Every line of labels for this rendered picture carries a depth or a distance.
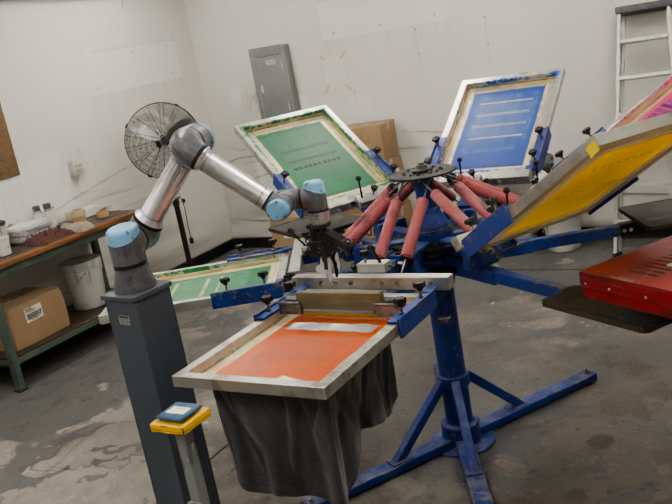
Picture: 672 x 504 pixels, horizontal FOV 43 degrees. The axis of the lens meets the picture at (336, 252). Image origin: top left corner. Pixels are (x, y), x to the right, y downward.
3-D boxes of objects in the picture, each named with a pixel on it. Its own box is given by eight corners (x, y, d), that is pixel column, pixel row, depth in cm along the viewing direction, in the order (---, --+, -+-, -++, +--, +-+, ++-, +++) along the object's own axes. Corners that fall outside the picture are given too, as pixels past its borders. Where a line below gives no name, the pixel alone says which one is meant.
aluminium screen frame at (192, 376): (326, 400, 243) (324, 388, 242) (173, 386, 274) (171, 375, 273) (435, 303, 307) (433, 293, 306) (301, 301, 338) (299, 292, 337)
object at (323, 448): (346, 511, 265) (322, 386, 254) (232, 492, 288) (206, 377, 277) (351, 506, 267) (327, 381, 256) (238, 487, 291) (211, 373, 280)
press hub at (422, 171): (487, 467, 374) (444, 169, 340) (408, 457, 395) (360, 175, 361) (515, 425, 406) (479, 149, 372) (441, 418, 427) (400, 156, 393)
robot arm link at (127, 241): (106, 269, 297) (97, 232, 294) (122, 258, 310) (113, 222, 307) (138, 265, 295) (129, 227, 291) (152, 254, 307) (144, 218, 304)
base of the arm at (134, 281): (106, 294, 303) (99, 268, 300) (137, 280, 314) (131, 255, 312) (133, 296, 294) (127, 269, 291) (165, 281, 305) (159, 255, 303)
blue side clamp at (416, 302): (402, 338, 282) (399, 319, 281) (389, 338, 285) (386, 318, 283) (437, 306, 307) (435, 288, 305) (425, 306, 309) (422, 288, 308)
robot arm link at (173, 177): (110, 244, 308) (181, 119, 290) (127, 233, 322) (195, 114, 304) (138, 262, 308) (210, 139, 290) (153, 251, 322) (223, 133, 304)
